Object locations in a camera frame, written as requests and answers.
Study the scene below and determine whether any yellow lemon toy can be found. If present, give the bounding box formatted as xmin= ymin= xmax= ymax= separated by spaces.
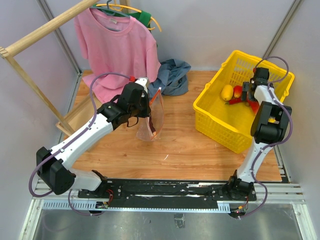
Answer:
xmin=220 ymin=84 xmax=234 ymax=102

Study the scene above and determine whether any grey clothes hanger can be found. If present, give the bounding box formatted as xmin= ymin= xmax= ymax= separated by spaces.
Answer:
xmin=89 ymin=0 xmax=130 ymax=18

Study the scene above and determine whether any aluminium rail frame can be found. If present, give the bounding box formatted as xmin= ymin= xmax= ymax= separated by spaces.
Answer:
xmin=18 ymin=178 xmax=318 ymax=240

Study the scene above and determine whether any yellow clothes hanger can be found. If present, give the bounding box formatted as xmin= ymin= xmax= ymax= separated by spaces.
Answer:
xmin=92 ymin=1 xmax=162 ymax=32

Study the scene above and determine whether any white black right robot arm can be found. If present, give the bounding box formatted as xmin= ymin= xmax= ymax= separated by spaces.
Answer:
xmin=226 ymin=67 xmax=293 ymax=200

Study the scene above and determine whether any green shirt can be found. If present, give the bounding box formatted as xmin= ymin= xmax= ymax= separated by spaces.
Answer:
xmin=128 ymin=10 xmax=152 ymax=32

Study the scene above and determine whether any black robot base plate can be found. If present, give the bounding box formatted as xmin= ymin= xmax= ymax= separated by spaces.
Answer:
xmin=78 ymin=178 xmax=257 ymax=209

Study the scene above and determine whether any clear orange zip top bag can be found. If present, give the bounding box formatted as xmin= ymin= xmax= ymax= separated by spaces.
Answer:
xmin=136 ymin=87 xmax=165 ymax=142

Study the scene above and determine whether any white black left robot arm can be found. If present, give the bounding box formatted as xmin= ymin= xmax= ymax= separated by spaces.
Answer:
xmin=36 ymin=77 xmax=151 ymax=198

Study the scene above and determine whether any blue crumpled cloth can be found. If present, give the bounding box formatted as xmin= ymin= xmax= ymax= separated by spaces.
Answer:
xmin=148 ymin=58 xmax=191 ymax=98

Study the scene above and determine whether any watermelon slice toy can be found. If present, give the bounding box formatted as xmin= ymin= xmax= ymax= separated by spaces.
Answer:
xmin=248 ymin=100 xmax=260 ymax=115

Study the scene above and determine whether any yellow plastic shopping basket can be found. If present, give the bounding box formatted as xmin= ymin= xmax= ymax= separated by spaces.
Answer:
xmin=193 ymin=50 xmax=295 ymax=154

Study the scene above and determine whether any red chili pepper toy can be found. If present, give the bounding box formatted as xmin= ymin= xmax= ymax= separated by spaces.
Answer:
xmin=225 ymin=98 xmax=244 ymax=105

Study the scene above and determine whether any red yellow mango toy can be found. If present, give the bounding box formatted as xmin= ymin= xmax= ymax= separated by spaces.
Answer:
xmin=233 ymin=85 xmax=243 ymax=99

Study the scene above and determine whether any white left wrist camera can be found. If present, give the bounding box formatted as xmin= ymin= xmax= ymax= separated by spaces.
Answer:
xmin=135 ymin=77 xmax=150 ymax=93

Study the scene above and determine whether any pink t-shirt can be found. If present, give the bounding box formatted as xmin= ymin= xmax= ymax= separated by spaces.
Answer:
xmin=74 ymin=8 xmax=161 ymax=103

